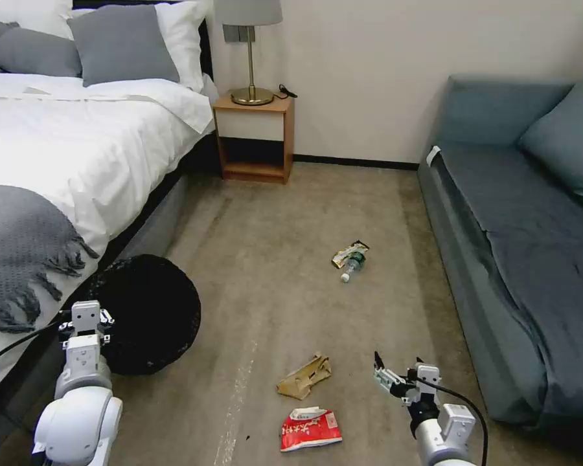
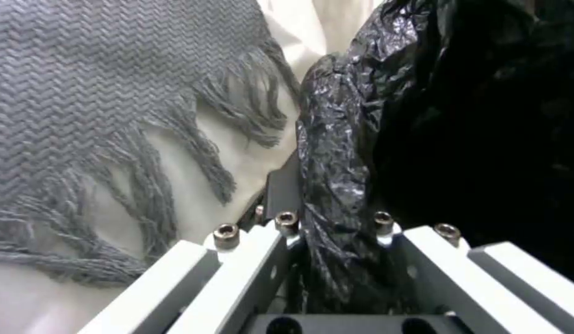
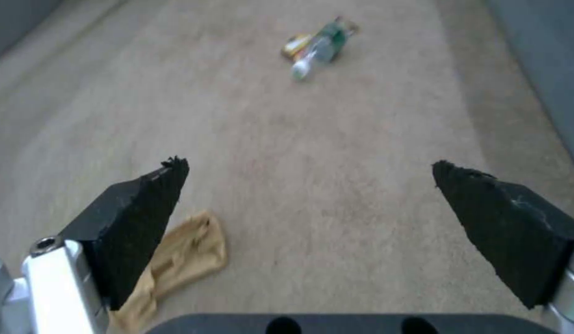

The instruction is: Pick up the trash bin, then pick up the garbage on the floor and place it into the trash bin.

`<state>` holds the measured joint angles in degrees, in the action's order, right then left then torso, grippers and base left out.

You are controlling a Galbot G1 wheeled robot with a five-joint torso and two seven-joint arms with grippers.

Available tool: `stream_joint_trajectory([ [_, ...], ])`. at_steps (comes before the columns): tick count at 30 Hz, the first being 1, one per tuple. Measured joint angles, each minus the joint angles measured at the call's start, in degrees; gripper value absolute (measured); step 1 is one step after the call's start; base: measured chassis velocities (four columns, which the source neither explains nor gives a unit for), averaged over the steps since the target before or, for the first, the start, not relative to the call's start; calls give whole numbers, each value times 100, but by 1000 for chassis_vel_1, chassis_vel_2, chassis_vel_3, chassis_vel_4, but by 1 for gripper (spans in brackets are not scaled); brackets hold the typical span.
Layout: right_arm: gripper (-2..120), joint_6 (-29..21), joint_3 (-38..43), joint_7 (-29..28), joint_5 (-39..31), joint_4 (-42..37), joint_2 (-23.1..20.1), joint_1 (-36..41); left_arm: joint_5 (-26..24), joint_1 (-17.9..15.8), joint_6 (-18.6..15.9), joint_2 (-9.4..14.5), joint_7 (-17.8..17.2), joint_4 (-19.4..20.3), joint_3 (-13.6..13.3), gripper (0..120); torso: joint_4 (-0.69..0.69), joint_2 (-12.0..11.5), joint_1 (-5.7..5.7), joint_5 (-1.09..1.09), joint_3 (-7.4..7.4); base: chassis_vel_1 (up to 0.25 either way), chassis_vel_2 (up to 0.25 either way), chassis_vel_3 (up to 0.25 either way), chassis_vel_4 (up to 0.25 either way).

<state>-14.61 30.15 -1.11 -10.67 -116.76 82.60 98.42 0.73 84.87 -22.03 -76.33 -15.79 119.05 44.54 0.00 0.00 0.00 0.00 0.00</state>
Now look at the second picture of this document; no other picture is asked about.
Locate white bed sheet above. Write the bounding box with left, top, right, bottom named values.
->
left=0, top=0, right=385, bottom=334

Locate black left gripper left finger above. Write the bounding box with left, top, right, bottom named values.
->
left=80, top=153, right=311, bottom=334

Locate black plastic trash bag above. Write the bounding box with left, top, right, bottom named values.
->
left=293, top=0, right=574, bottom=315

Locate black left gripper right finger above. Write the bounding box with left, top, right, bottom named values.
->
left=372, top=210, right=574, bottom=334

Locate grey knitted fringed blanket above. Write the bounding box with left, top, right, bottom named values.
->
left=0, top=0, right=301, bottom=289

